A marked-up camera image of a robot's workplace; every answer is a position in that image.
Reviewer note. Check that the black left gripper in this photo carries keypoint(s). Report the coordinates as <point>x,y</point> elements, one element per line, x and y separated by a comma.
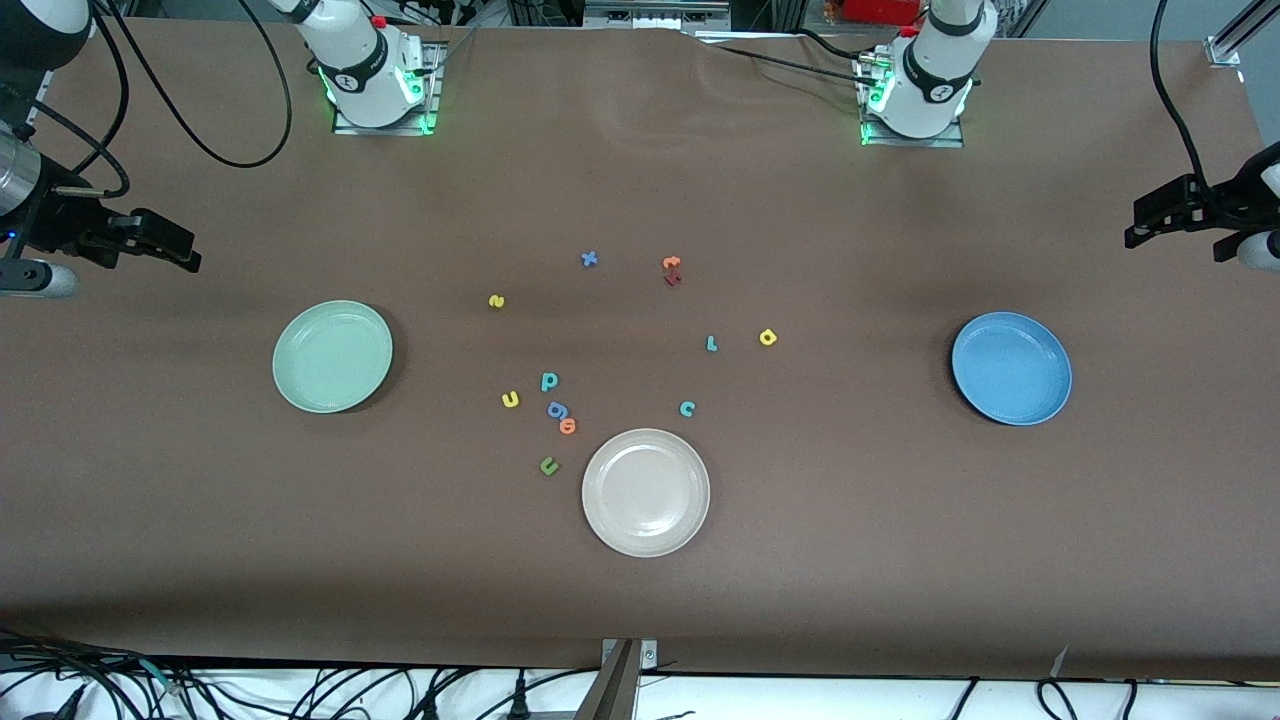
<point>1232,203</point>

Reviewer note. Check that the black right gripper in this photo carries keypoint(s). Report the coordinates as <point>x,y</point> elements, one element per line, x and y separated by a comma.
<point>62,227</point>

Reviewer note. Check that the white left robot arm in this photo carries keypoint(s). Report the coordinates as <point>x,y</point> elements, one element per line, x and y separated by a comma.
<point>930,70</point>

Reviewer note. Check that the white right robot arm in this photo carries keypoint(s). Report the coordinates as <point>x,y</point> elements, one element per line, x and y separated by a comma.
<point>360,60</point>

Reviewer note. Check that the green plate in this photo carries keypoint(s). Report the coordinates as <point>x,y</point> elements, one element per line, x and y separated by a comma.
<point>332,357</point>

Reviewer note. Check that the blue plate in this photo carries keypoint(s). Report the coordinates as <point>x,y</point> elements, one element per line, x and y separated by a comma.
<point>1011,369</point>

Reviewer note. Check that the red box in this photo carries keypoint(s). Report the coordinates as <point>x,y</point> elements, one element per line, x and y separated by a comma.
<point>880,10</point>

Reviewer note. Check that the black crate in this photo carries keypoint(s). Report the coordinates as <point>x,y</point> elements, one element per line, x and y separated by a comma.
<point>545,10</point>

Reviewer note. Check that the brown table cover sheet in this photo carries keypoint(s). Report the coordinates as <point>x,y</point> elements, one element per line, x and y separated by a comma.
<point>800,580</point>

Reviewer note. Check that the grey device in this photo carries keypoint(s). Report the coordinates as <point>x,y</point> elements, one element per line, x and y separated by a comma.
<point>655,14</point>

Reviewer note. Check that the beige plate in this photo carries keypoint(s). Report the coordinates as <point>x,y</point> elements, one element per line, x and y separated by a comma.
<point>646,492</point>

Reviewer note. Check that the black plug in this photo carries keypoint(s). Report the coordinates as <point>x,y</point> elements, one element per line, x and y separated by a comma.
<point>518,700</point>

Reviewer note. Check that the aluminium frame profile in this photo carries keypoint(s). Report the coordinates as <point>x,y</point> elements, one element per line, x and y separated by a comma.
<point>35,105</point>
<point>1225,48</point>

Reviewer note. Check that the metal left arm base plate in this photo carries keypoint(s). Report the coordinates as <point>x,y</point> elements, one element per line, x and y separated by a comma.
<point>955,137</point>

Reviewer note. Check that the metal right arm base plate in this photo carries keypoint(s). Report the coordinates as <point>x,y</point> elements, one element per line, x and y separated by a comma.
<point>432,90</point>

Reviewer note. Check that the metal table bracket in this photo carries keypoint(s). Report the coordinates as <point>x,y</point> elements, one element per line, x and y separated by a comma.
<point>620,685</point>

